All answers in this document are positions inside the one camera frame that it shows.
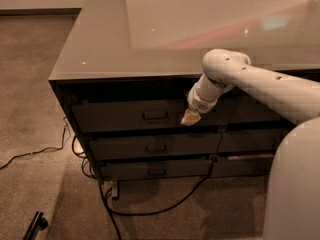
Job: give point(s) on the black metal bar object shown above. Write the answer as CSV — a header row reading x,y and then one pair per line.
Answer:
x,y
38,223

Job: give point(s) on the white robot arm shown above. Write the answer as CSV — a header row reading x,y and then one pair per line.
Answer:
x,y
293,196

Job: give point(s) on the dark grey drawer cabinet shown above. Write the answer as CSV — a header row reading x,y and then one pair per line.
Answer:
x,y
136,50

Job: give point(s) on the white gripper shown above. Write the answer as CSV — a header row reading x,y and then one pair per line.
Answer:
x,y
198,105

